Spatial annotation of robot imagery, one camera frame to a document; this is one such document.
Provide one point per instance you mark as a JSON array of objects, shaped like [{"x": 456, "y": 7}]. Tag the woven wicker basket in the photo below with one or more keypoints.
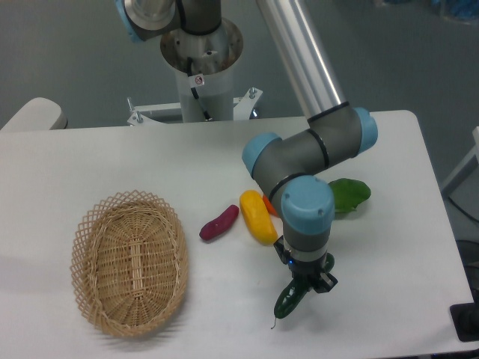
[{"x": 129, "y": 265}]

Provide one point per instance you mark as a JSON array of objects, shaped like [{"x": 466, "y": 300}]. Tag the green leafy vegetable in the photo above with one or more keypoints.
[{"x": 349, "y": 194}]

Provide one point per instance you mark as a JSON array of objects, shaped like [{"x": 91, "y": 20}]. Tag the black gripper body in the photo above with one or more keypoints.
[{"x": 300, "y": 268}]

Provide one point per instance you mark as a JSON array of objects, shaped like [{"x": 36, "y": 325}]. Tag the green cucumber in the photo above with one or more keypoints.
[{"x": 286, "y": 303}]

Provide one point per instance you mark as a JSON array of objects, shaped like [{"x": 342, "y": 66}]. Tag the black device at edge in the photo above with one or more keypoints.
[{"x": 465, "y": 319}]

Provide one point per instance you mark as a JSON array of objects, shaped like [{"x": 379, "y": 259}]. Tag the blue object top right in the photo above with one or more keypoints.
[{"x": 463, "y": 11}]

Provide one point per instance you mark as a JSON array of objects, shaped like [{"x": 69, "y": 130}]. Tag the white chair armrest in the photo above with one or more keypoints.
[{"x": 39, "y": 114}]

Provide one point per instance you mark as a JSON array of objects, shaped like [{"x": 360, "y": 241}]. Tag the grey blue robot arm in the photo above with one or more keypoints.
[{"x": 285, "y": 169}]

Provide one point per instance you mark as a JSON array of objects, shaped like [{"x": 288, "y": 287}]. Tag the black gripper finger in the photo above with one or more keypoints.
[
  {"x": 324, "y": 282},
  {"x": 298, "y": 285}
]

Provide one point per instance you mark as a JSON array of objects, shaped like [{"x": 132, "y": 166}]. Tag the white furniture at right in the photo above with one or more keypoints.
[{"x": 463, "y": 169}]

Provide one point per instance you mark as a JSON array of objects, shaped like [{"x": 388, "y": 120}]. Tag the white metal base frame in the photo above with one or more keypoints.
[{"x": 245, "y": 108}]

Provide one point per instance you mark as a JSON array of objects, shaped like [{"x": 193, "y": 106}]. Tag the orange tangerine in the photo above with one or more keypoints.
[{"x": 269, "y": 207}]

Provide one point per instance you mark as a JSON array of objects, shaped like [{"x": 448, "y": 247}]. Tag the purple sweet potato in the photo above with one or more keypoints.
[{"x": 220, "y": 225}]

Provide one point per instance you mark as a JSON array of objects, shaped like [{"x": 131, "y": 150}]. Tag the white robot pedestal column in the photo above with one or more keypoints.
[{"x": 204, "y": 71}]

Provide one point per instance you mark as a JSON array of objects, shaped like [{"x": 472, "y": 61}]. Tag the yellow mango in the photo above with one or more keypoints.
[{"x": 257, "y": 218}]

